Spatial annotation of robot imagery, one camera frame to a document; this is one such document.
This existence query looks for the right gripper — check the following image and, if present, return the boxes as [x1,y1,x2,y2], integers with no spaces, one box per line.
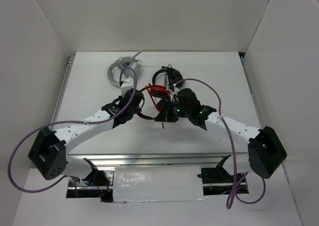
[155,98,191,122]

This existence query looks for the aluminium rail frame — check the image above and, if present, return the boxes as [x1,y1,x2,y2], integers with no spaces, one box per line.
[52,51,275,199]

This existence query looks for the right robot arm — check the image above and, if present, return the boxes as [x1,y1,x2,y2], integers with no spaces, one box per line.
[155,88,287,182]

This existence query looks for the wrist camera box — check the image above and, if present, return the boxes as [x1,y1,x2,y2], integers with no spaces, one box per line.
[120,78,134,96]
[169,84,179,102]

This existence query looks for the red and black headphones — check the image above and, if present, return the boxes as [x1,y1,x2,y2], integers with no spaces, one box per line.
[140,84,170,113]

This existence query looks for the white cover plate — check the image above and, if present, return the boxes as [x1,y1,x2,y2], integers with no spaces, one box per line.
[113,166,204,203]

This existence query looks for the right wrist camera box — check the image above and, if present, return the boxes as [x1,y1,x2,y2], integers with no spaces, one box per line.
[169,84,179,102]

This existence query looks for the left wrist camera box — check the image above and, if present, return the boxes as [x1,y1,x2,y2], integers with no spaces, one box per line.
[120,78,134,96]

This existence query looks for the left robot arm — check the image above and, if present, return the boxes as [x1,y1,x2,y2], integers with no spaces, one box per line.
[28,89,144,186]

